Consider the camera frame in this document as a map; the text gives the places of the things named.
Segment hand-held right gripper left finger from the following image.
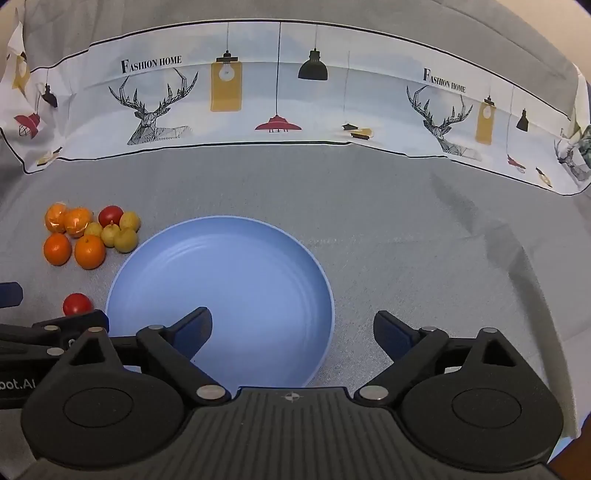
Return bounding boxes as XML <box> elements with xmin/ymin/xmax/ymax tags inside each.
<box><xmin>69</xmin><ymin>306</ymin><xmax>232</xmax><ymax>405</ymax></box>

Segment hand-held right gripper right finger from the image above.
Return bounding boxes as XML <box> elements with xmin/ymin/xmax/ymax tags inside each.
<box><xmin>353</xmin><ymin>310</ymin><xmax>520</xmax><ymax>407</ymax></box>

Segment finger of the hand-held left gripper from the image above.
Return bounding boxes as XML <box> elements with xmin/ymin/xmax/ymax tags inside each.
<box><xmin>0</xmin><ymin>309</ymin><xmax>110</xmax><ymax>359</ymax></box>
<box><xmin>0</xmin><ymin>282</ymin><xmax>24</xmax><ymax>308</ymax></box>

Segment blue plate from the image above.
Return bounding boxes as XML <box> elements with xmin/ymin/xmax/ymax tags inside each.
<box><xmin>105</xmin><ymin>216</ymin><xmax>335</xmax><ymax>389</ymax></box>

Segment red tomato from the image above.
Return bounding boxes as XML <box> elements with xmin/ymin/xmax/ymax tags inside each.
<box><xmin>63</xmin><ymin>292</ymin><xmax>93</xmax><ymax>317</ymax></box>
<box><xmin>98</xmin><ymin>205</ymin><xmax>124</xmax><ymax>228</ymax></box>

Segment plastic-wrapped orange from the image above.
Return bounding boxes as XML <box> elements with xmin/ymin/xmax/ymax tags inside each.
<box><xmin>64</xmin><ymin>208</ymin><xmax>94</xmax><ymax>239</ymax></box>
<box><xmin>44</xmin><ymin>202</ymin><xmax>70</xmax><ymax>233</ymax></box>

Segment printed deer cloth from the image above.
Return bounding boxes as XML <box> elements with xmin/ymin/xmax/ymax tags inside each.
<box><xmin>0</xmin><ymin>4</ymin><xmax>591</xmax><ymax>197</ymax></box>

